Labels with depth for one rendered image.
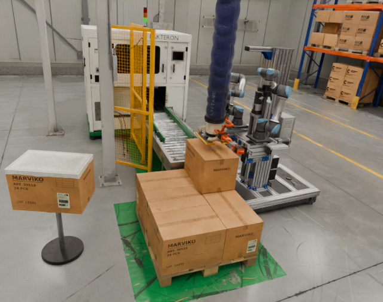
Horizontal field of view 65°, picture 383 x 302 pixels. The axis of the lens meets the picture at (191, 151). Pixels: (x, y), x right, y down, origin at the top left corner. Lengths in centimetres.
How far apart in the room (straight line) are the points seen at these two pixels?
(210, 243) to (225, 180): 77
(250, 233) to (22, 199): 207
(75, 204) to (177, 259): 102
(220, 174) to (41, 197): 173
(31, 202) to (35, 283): 75
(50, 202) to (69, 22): 963
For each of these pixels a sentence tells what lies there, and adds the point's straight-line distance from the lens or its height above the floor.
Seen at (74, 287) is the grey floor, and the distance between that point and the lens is 311.
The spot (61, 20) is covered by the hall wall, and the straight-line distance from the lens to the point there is 1198.
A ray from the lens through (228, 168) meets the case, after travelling 324.
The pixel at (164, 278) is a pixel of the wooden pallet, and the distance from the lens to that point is 296.
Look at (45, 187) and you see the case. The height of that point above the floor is 87.
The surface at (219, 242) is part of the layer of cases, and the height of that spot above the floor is 40.
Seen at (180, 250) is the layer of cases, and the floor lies 39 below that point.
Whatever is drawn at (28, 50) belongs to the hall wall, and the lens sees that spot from 1207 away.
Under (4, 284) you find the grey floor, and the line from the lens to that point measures 332.
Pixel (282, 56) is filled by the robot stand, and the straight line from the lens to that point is 366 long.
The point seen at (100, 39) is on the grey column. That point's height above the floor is 195.
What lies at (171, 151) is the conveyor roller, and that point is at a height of 52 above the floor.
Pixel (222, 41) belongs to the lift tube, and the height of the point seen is 209.
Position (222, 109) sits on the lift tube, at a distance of 318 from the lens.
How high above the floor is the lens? 228
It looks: 24 degrees down
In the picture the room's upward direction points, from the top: 5 degrees clockwise
